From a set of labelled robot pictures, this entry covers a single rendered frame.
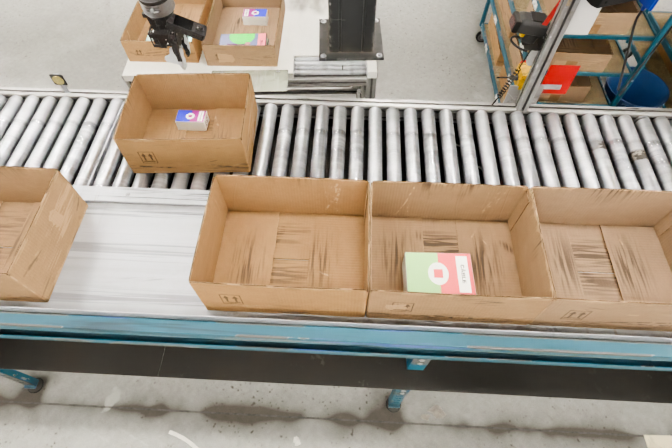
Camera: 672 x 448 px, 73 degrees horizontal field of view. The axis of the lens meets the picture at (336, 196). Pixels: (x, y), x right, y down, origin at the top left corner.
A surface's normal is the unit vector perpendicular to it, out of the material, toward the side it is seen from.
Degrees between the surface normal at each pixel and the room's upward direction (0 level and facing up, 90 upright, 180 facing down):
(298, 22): 0
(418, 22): 0
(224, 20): 0
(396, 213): 90
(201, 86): 90
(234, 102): 90
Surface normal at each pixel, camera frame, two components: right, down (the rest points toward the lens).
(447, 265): 0.00, -0.55
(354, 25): 0.01, 0.83
